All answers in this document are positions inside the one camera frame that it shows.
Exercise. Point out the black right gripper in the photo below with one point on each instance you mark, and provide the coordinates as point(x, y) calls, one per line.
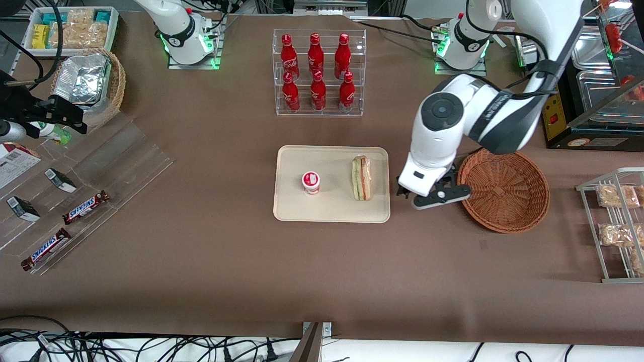
point(20, 104)

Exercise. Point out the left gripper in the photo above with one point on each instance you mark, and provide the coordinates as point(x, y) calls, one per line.
point(401, 190)

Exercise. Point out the triangle sandwich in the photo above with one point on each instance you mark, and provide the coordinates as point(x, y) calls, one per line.
point(362, 181)

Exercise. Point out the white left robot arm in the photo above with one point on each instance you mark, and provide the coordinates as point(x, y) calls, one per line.
point(437, 136)

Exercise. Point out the tan wicker basket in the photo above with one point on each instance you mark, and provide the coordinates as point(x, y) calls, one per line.
point(116, 85)

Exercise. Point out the round brown wicker basket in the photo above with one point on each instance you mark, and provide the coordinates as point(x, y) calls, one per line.
point(503, 196)

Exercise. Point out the cream plastic tray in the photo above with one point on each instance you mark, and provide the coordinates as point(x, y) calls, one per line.
point(322, 211)

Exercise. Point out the green and white drink bottle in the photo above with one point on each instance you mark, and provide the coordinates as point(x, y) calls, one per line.
point(53, 133)

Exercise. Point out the aluminium foil container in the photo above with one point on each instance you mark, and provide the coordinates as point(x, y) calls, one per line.
point(80, 78)

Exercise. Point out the small black snack pack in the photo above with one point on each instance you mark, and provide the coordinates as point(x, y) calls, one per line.
point(22, 208)
point(60, 180)

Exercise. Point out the clear acrylic stepped display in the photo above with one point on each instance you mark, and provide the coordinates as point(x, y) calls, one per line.
point(126, 156)

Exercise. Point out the red and white carton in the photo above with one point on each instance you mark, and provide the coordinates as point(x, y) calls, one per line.
point(15, 163)

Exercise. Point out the clear cracker bag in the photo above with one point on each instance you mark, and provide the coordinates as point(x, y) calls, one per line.
point(80, 35)
point(80, 16)

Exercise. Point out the yellow snack pack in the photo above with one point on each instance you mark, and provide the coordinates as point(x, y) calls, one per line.
point(41, 36)

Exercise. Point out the brown Snickers bar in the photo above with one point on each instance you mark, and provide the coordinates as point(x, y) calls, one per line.
point(85, 207)
point(46, 249)

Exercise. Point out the white plastic snack bin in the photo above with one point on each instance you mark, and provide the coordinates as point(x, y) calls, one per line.
point(113, 30)

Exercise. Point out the teal snack pack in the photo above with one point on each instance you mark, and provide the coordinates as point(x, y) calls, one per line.
point(53, 18)
point(102, 16)

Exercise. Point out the red and white yogurt cup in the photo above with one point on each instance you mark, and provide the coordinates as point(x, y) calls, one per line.
point(311, 182)

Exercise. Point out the red cola bottle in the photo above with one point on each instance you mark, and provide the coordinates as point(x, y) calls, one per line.
point(346, 95)
point(342, 58)
point(318, 95)
point(290, 95)
point(315, 55)
point(288, 58)

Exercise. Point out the clear acrylic bottle rack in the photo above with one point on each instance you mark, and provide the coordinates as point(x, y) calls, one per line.
point(322, 113)

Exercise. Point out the black food warmer cabinet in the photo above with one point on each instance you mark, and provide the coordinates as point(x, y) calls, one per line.
point(578, 136)

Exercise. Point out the small white plastic piece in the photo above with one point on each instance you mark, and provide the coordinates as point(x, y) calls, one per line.
point(500, 40)

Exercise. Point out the clear bag of puffed snacks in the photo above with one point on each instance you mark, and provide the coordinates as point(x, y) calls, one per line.
point(616, 235)
point(618, 196)
point(639, 262)
point(642, 195)

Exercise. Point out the red skewered sausage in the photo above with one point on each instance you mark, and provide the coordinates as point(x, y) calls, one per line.
point(614, 37)

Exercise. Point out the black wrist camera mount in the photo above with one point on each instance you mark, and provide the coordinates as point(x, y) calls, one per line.
point(448, 195)

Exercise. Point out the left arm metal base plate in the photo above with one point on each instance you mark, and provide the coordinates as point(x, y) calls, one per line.
point(453, 72)

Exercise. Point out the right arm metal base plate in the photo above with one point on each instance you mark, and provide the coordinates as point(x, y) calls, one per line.
point(176, 66)

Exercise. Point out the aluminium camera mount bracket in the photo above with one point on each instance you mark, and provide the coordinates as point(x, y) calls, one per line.
point(312, 347)

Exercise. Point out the aluminium frame profile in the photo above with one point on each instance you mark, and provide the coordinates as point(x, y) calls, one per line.
point(327, 5)

